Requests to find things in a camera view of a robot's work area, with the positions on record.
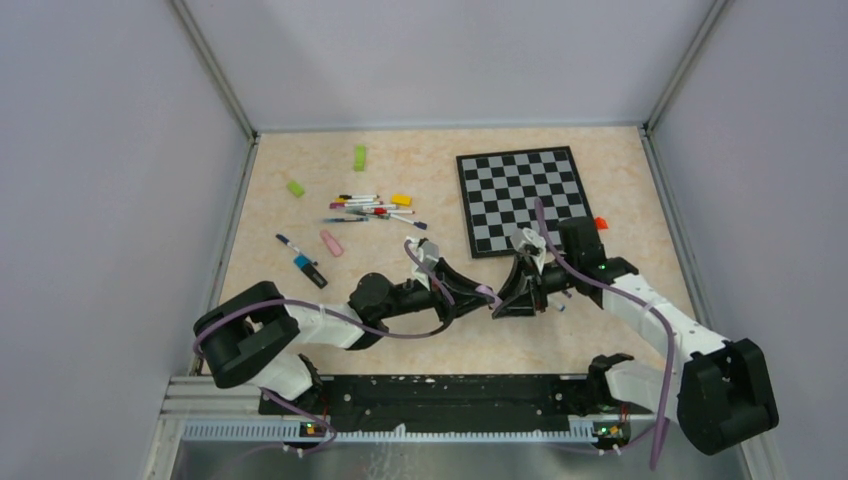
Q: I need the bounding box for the green block far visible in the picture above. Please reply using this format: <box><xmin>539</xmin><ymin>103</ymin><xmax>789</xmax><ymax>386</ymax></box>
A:
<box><xmin>353</xmin><ymin>145</ymin><xmax>367</xmax><ymax>172</ymax></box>

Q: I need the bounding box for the yellow block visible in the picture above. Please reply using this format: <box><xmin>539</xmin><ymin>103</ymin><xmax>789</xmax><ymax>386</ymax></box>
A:
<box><xmin>391</xmin><ymin>195</ymin><xmax>412</xmax><ymax>206</ymax></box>

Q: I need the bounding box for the blue black highlighter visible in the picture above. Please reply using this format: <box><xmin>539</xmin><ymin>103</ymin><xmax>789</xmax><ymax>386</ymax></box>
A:
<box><xmin>293</xmin><ymin>255</ymin><xmax>328</xmax><ymax>289</ymax></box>

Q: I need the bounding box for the aluminium frame rail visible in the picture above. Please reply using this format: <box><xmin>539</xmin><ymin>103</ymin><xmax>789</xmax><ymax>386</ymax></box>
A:
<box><xmin>161</xmin><ymin>377</ymin><xmax>653</xmax><ymax>447</ymax></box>

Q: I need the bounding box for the pink highlighter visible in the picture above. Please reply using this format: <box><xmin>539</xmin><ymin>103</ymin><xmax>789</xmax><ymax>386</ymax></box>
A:
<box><xmin>319</xmin><ymin>229</ymin><xmax>345</xmax><ymax>258</ymax></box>

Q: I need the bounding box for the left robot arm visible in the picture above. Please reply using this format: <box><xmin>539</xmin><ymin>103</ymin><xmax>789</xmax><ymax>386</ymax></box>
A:
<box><xmin>193</xmin><ymin>262</ymin><xmax>502</xmax><ymax>414</ymax></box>

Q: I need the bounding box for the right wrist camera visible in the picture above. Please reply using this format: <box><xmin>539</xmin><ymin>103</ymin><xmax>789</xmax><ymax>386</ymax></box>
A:
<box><xmin>510</xmin><ymin>228</ymin><xmax>547</xmax><ymax>260</ymax></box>

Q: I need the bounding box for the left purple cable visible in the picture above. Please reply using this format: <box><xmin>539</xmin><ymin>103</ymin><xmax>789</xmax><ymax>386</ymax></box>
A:
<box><xmin>193</xmin><ymin>239</ymin><xmax>465</xmax><ymax>359</ymax></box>

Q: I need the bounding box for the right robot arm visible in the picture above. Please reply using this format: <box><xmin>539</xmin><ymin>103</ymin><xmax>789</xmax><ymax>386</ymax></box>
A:
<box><xmin>493</xmin><ymin>217</ymin><xmax>780</xmax><ymax>455</ymax></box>

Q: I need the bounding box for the dark blue marker left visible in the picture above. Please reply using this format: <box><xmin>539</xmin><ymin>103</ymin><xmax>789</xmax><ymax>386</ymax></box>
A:
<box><xmin>275</xmin><ymin>233</ymin><xmax>319</xmax><ymax>266</ymax></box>

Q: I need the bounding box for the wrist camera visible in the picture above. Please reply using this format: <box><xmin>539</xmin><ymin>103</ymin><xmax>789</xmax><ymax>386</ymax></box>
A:
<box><xmin>510</xmin><ymin>228</ymin><xmax>547</xmax><ymax>260</ymax></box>
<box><xmin>404</xmin><ymin>237</ymin><xmax>440</xmax><ymax>273</ymax></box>

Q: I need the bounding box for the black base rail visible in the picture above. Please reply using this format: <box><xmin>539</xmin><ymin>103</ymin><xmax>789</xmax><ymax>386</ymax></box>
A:
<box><xmin>296</xmin><ymin>374</ymin><xmax>645</xmax><ymax>433</ymax></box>

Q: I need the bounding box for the lilac highlighter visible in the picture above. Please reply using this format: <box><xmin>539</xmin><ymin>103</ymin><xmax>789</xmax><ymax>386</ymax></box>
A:
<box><xmin>475</xmin><ymin>284</ymin><xmax>503</xmax><ymax>310</ymax></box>

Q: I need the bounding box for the black white chessboard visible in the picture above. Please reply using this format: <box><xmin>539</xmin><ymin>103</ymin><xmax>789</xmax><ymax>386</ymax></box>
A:
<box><xmin>456</xmin><ymin>146</ymin><xmax>592</xmax><ymax>259</ymax></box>

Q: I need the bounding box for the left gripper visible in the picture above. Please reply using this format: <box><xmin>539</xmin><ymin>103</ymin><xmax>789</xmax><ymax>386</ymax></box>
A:
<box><xmin>378</xmin><ymin>257</ymin><xmax>495</xmax><ymax>324</ymax></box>

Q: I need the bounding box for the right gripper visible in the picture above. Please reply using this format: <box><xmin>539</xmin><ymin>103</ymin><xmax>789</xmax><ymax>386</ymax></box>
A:
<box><xmin>489</xmin><ymin>253</ymin><xmax>578</xmax><ymax>319</ymax></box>

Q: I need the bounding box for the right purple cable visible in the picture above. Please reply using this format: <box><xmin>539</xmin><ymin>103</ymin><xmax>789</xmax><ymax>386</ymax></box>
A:
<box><xmin>533</xmin><ymin>197</ymin><xmax>677</xmax><ymax>472</ymax></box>

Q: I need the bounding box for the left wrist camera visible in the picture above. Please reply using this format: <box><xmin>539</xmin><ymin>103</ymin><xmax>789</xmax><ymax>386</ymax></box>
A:
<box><xmin>404</xmin><ymin>237</ymin><xmax>440</xmax><ymax>273</ymax></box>

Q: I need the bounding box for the blue thin pen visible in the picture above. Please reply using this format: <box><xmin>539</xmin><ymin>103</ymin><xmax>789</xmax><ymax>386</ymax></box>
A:
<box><xmin>322</xmin><ymin>216</ymin><xmax>370</xmax><ymax>224</ymax></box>

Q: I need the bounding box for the green block near wall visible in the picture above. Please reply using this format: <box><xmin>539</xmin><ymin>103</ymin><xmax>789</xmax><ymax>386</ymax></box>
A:
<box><xmin>286</xmin><ymin>181</ymin><xmax>305</xmax><ymax>198</ymax></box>

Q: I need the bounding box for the black capped marker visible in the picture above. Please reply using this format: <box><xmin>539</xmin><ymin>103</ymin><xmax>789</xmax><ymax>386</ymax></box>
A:
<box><xmin>336</xmin><ymin>195</ymin><xmax>380</xmax><ymax>202</ymax></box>

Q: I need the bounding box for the purple cable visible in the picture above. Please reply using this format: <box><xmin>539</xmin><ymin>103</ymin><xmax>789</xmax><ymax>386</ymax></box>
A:
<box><xmin>193</xmin><ymin>239</ymin><xmax>465</xmax><ymax>359</ymax></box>
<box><xmin>533</xmin><ymin>197</ymin><xmax>677</xmax><ymax>472</ymax></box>

